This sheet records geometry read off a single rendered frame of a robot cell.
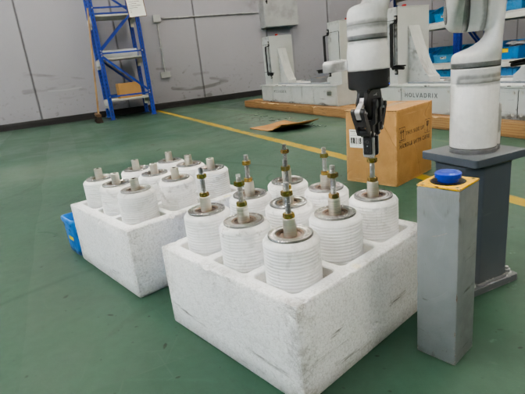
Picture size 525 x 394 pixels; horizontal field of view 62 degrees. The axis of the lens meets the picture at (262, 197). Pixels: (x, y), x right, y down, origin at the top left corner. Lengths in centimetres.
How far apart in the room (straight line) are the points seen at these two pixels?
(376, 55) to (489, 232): 46
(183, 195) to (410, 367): 68
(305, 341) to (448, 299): 25
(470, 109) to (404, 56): 256
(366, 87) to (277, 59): 451
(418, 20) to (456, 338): 300
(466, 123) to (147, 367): 79
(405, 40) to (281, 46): 212
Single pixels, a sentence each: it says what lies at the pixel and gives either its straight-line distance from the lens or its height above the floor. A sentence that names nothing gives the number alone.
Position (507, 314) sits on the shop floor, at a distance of 102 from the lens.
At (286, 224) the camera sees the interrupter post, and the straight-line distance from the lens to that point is 71.
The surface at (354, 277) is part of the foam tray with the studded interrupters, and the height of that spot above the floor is 17.
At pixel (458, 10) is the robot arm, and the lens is 96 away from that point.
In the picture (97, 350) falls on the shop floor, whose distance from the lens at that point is 101.
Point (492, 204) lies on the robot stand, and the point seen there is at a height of 20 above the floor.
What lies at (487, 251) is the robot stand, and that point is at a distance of 105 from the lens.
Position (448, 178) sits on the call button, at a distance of 73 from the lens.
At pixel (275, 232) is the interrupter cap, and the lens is 73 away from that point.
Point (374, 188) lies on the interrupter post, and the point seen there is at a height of 27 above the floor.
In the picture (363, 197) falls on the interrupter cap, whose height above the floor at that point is 25.
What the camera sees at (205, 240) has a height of 20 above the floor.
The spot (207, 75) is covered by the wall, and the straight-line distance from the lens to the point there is 728.
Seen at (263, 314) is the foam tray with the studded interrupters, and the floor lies 14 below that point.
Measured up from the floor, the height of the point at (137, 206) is 22.
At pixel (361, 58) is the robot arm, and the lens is 81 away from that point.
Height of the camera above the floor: 52
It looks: 17 degrees down
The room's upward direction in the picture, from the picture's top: 6 degrees counter-clockwise
